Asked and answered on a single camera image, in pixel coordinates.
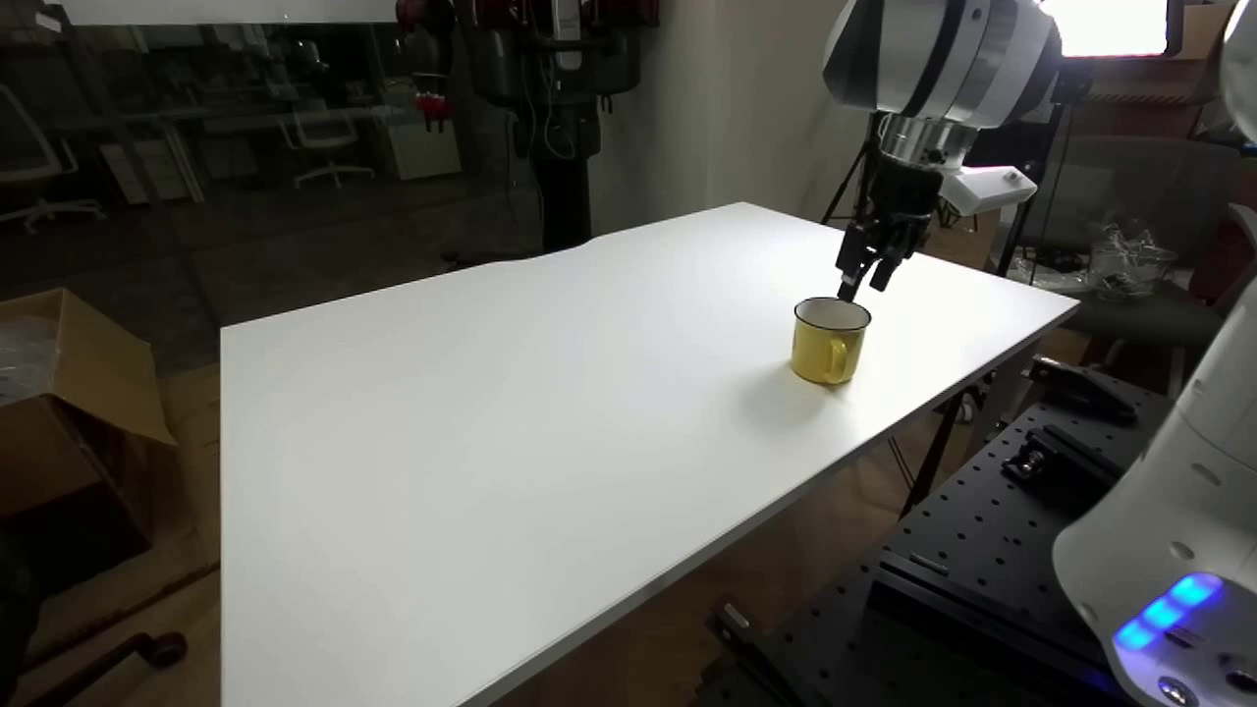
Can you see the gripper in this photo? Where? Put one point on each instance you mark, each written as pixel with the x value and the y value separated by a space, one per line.
pixel 901 196

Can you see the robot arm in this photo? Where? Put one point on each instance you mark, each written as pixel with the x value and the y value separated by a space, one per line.
pixel 1159 550

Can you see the yellow enamel mug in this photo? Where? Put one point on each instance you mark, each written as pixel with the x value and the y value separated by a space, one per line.
pixel 827 346

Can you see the black clamp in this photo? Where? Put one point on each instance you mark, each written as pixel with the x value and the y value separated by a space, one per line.
pixel 1056 460
pixel 738 628
pixel 1085 391

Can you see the clear plastic bag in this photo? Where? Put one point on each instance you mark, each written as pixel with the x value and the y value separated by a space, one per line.
pixel 1129 260

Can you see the grey armchair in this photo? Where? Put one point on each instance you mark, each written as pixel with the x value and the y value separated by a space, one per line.
pixel 1129 187

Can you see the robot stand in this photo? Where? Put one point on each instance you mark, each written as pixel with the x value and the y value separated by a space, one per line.
pixel 943 589

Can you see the light panel on stand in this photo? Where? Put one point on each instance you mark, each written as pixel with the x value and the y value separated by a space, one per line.
pixel 1110 25

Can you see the dark red robot machine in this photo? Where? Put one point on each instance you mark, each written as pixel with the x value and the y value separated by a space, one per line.
pixel 562 88

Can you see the white office chair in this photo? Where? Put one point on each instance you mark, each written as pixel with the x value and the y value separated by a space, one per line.
pixel 34 162
pixel 324 137

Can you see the cardboard box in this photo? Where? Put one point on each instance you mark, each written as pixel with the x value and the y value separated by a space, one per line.
pixel 69 432

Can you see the black caster wheel bar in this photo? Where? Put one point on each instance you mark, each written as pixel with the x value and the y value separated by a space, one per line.
pixel 147 650

